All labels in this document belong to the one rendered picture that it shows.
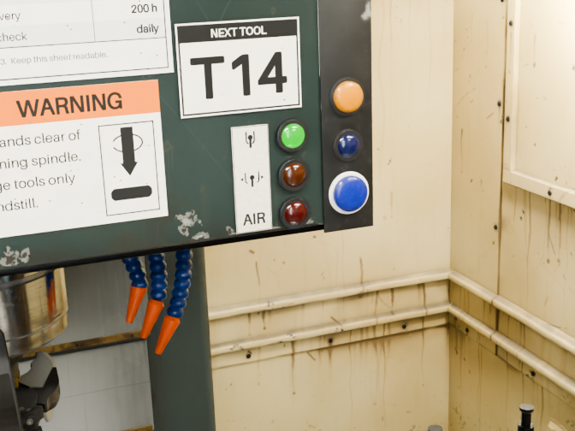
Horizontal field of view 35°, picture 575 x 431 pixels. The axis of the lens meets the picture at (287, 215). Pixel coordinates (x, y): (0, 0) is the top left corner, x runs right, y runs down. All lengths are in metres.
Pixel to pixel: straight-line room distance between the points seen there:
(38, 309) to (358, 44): 0.38
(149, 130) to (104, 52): 0.07
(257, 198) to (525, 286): 1.18
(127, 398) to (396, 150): 0.82
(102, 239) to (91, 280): 0.68
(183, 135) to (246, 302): 1.23
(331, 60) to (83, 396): 0.86
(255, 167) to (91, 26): 0.16
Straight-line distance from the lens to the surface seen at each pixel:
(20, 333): 0.86
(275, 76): 0.71
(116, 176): 0.69
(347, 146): 0.73
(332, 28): 0.72
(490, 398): 2.05
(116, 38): 0.68
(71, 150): 0.68
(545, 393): 1.87
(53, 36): 0.67
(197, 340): 1.50
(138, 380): 1.46
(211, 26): 0.69
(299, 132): 0.72
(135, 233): 0.70
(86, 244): 0.70
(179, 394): 1.53
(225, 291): 1.88
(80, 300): 1.39
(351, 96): 0.73
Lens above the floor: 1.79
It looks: 16 degrees down
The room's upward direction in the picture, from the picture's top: 2 degrees counter-clockwise
